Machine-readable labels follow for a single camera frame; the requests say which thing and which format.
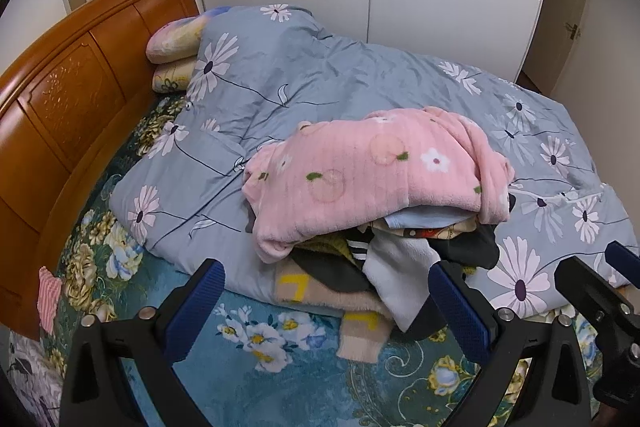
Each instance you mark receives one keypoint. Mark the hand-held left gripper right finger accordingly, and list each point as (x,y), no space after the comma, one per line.
(457,307)

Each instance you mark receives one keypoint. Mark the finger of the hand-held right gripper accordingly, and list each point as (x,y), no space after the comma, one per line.
(595,297)
(621,258)

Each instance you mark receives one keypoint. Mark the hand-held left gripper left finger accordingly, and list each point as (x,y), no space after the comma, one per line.
(195,307)

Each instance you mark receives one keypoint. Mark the pink floral fleece garment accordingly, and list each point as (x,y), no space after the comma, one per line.
(360,172)

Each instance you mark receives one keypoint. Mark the orange printed garment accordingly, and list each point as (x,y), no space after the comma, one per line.
(440,232)

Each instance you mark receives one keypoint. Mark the light blue garment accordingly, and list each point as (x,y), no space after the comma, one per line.
(420,219)

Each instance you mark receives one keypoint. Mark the black white striped garment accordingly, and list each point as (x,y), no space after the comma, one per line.
(361,247)

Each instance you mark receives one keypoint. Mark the teal floral bed sheet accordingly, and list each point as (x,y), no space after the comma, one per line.
(280,387)

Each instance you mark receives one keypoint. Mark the beige sweater with yellow print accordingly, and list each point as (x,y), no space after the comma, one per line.
(320,292)

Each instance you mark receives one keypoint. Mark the dark grey garment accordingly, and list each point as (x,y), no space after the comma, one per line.
(330,274)

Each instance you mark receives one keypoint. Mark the olive knit garment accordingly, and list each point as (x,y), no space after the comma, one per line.
(327,244)

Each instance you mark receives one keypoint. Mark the pink striped cloth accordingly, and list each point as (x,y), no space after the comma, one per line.
(50,302)

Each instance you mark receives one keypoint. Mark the purple floral cloth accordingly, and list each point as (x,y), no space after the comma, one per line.
(30,372)

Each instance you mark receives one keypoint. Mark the floral pillow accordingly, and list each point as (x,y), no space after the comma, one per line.
(170,77)
(170,39)

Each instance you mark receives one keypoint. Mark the wooden door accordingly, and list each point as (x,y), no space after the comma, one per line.
(555,32)

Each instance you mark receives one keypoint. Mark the wooden headboard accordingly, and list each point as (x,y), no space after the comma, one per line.
(75,82)

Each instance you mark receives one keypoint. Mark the grey floral duvet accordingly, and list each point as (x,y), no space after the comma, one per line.
(325,72)

